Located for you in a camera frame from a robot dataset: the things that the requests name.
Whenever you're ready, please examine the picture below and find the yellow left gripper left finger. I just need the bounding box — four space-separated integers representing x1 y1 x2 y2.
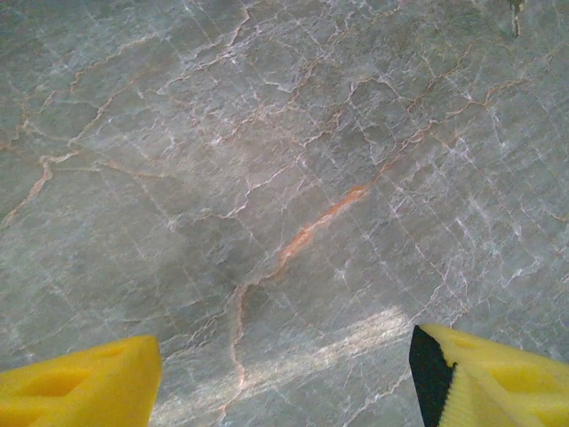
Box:
0 334 164 427

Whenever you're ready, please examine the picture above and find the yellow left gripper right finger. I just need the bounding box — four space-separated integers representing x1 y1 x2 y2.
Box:
408 323 569 427

